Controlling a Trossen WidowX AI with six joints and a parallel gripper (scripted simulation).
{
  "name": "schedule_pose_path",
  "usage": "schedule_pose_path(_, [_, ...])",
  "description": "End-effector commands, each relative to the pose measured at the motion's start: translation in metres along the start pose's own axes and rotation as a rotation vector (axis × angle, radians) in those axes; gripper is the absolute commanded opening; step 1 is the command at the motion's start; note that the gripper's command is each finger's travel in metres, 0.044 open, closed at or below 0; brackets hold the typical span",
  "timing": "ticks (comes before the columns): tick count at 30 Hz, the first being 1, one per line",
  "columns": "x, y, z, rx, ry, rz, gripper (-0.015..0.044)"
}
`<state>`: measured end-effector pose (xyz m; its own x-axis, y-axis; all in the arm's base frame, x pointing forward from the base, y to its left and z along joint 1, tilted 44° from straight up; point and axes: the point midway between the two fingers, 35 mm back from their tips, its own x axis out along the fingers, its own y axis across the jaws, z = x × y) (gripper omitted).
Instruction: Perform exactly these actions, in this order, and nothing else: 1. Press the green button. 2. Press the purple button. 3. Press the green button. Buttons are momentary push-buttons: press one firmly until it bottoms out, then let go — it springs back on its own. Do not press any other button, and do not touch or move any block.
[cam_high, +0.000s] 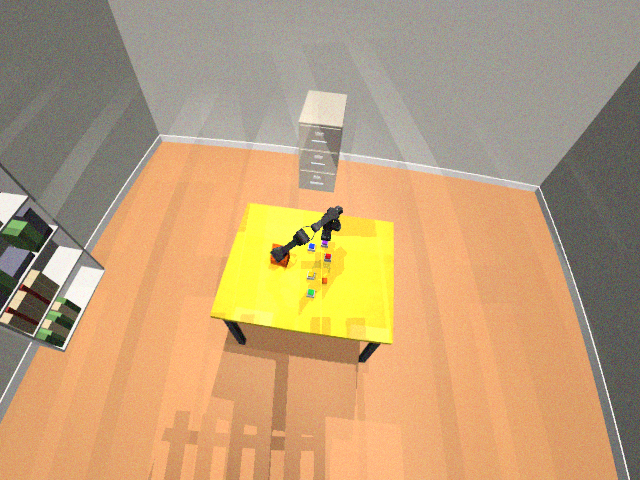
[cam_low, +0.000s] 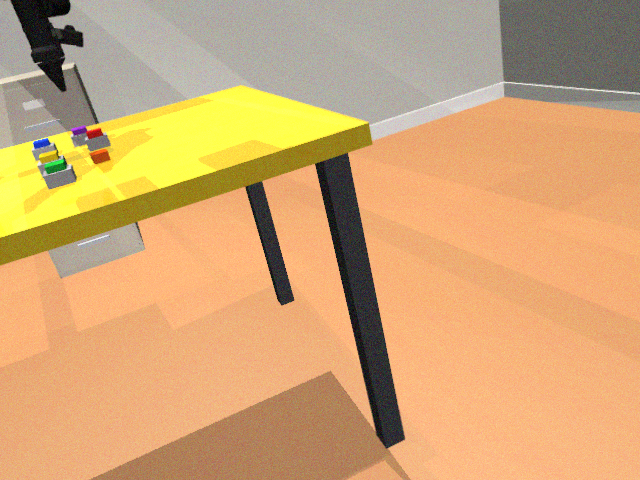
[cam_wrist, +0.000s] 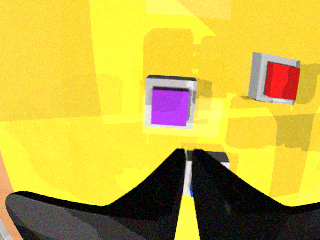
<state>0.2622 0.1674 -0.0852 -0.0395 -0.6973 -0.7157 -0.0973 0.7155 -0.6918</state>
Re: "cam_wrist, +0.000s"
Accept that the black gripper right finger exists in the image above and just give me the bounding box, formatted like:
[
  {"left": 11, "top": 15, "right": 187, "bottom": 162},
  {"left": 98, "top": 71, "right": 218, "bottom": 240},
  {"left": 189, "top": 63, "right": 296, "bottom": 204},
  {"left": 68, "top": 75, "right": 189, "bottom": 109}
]
[{"left": 191, "top": 148, "right": 320, "bottom": 240}]

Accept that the blue button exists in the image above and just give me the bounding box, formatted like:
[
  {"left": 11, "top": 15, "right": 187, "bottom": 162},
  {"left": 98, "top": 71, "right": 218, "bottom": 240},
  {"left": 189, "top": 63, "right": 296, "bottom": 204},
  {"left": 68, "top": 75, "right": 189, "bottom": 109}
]
[{"left": 183, "top": 149, "right": 231, "bottom": 197}]

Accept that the purple button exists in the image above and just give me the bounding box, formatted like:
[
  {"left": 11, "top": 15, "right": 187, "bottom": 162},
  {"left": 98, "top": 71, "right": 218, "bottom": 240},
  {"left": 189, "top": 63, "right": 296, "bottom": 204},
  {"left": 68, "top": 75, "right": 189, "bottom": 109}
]
[{"left": 145, "top": 75, "right": 197, "bottom": 129}]

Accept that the red button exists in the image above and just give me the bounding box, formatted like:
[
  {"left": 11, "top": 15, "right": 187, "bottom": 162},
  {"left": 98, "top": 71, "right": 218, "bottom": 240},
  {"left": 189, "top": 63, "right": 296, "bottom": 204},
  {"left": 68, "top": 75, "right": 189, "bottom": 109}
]
[{"left": 248, "top": 52, "right": 300, "bottom": 105}]

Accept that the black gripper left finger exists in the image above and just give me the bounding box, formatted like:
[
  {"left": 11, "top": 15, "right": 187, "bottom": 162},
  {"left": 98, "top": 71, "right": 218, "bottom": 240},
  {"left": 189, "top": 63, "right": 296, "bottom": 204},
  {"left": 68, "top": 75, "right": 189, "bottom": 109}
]
[{"left": 5, "top": 148, "right": 187, "bottom": 240}]

